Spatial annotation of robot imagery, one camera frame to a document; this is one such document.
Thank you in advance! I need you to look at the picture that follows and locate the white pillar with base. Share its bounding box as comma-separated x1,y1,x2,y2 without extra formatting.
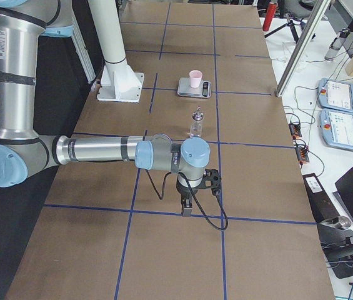
88,0,144,103

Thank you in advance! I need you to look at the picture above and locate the pink paper cup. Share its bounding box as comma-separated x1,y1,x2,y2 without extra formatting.
189,70,202,88

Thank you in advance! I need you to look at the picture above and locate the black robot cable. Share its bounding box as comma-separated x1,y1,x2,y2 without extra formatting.
144,168,229,232

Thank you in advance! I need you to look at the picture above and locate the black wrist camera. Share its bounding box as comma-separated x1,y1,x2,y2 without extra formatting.
197,169,222,196

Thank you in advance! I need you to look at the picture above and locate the digital kitchen scale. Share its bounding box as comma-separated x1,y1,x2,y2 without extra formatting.
177,77,212,99

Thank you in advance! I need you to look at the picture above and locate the upper blue teach pendant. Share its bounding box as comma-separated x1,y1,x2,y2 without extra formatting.
318,78,353,112

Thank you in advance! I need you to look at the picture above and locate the black tripod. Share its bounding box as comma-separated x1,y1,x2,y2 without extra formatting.
264,14,306,43

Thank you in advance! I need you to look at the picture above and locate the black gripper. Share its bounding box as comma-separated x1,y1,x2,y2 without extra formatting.
176,174,198,216

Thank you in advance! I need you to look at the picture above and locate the blue teach pendant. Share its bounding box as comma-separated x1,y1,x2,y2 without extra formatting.
320,109,353,151
318,78,353,112

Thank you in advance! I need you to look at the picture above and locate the black control box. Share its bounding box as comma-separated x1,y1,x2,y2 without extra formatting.
302,173,351,230

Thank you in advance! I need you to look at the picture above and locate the red cylinder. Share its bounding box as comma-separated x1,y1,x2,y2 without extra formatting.
262,1,278,32

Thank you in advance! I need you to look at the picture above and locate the aluminium frame post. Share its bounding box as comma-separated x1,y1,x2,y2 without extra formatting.
275,0,331,97

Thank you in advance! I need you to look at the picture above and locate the orange terminal block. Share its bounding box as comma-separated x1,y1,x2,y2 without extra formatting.
295,144,310,165
289,122,302,138

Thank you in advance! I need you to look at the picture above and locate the glass sauce dispenser bottle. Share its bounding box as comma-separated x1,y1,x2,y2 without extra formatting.
189,106,204,138

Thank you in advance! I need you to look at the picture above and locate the lower blue teach pendant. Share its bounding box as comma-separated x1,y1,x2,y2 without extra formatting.
320,109,353,151

